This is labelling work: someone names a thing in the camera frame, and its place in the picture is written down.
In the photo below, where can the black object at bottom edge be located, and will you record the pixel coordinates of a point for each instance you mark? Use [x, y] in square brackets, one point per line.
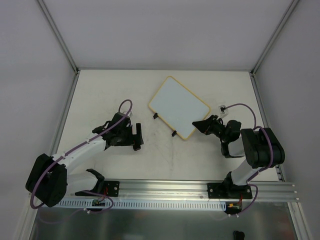
[238, 235]

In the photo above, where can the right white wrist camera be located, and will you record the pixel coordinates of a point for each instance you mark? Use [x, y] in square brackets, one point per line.
[223, 110]

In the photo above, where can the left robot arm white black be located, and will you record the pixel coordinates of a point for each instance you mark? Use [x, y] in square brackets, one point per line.
[52, 177]

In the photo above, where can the yellow framed whiteboard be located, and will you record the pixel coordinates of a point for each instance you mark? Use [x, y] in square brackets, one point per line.
[178, 107]

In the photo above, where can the aluminium mounting rail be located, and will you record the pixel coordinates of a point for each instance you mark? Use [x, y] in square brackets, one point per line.
[189, 190]

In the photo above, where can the left black whiteboard foot clip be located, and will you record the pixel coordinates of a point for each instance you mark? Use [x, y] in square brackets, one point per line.
[155, 116]

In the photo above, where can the right aluminium frame post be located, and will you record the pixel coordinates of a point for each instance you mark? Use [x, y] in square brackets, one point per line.
[275, 35]

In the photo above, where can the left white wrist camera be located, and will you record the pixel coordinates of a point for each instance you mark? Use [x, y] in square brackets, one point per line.
[127, 113]

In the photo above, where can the black whiteboard eraser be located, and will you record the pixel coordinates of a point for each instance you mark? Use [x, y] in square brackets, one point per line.
[136, 147]

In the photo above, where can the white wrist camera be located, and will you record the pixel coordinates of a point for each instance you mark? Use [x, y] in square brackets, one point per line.
[127, 113]
[223, 110]

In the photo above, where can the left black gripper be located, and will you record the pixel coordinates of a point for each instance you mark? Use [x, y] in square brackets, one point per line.
[137, 136]

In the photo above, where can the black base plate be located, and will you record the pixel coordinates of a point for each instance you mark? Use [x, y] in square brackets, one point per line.
[108, 188]
[223, 191]

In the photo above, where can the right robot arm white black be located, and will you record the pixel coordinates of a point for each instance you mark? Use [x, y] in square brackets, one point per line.
[259, 146]

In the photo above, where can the left aluminium frame post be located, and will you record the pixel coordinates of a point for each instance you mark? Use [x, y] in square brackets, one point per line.
[57, 34]

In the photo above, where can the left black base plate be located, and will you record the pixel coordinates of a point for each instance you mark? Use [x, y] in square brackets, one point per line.
[108, 188]

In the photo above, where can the aluminium frame post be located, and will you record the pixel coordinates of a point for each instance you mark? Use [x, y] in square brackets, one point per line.
[275, 35]
[57, 34]

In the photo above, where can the white slotted cable duct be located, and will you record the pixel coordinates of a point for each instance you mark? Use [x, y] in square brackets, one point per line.
[135, 204]

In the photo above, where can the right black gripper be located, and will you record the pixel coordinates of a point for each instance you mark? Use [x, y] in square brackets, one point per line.
[211, 124]

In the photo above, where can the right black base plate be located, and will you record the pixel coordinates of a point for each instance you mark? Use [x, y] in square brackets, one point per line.
[223, 191]

